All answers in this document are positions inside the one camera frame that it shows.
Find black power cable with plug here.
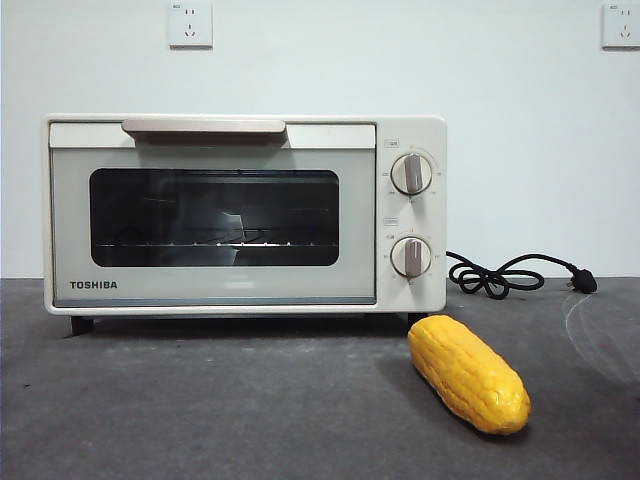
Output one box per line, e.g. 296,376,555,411
444,251,599,301

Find metal wire oven rack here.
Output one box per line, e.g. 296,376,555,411
94,227,336,250

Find yellow corn cob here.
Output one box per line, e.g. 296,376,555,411
407,314,532,434

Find oven timer knob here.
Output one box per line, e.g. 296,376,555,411
390,237,433,279

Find oven door with glass window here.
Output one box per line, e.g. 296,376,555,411
48,118,377,306

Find white wall socket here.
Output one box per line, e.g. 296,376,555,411
168,2,214,50
601,3,640,50

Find oven temperature knob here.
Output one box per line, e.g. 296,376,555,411
390,153,434,196

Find white Toshiba toaster oven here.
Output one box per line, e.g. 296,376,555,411
42,113,448,336

